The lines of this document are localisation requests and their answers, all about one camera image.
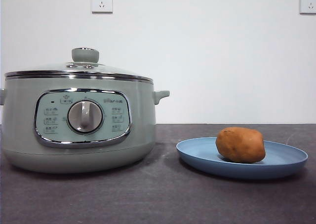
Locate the glass lid with green knob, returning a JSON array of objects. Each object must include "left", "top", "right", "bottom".
[{"left": 3, "top": 47, "right": 154, "bottom": 82}]

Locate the pale green electric steamer pot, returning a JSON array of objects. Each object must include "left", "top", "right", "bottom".
[{"left": 0, "top": 73, "right": 171, "bottom": 174}]

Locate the brown potato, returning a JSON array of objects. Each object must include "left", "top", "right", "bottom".
[{"left": 215, "top": 126, "right": 267, "bottom": 164}]

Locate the blue round plate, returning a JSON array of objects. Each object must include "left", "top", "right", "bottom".
[{"left": 176, "top": 136, "right": 309, "bottom": 180}]

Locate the white wall socket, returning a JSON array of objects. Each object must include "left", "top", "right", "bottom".
[
  {"left": 91, "top": 0, "right": 114, "bottom": 14},
  {"left": 299, "top": 0, "right": 316, "bottom": 15}
]

